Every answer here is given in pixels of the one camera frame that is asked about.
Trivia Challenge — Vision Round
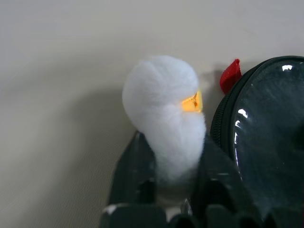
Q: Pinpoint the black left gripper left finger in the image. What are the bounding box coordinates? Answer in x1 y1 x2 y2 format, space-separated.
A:
108 131 158 208

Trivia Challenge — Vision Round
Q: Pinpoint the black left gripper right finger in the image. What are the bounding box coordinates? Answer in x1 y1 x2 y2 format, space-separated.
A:
191 139 261 215

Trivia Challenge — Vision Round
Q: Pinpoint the white plush duck keychain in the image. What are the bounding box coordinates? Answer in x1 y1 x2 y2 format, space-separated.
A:
121 55 207 192

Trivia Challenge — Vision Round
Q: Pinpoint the black red mesh pouch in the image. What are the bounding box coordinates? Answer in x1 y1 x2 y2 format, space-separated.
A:
209 55 304 216

